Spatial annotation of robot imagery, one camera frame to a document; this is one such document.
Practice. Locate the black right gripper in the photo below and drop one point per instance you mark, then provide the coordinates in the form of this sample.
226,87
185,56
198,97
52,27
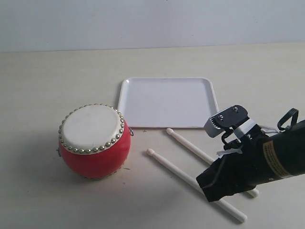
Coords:
217,182

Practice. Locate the white drumstick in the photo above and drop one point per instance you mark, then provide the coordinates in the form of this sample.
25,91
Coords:
188,144
234,212

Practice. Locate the red small drum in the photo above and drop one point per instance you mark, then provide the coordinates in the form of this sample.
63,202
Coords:
94,140

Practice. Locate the white rectangular tray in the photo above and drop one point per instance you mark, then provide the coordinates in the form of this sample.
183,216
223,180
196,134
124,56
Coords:
162,102

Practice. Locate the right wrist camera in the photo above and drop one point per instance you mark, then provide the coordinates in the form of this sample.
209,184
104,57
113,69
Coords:
220,122

